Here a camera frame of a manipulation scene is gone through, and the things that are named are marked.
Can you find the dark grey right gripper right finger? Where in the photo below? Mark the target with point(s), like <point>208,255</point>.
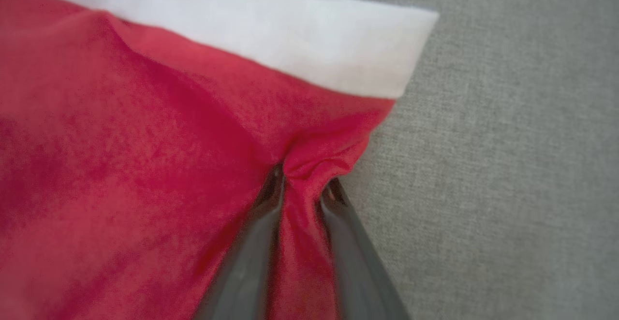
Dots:
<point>358,271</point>

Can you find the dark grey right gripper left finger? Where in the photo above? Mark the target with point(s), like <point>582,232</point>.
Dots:
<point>244,271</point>

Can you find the red shorts with white bands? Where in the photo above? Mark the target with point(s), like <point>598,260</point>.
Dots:
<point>145,141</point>

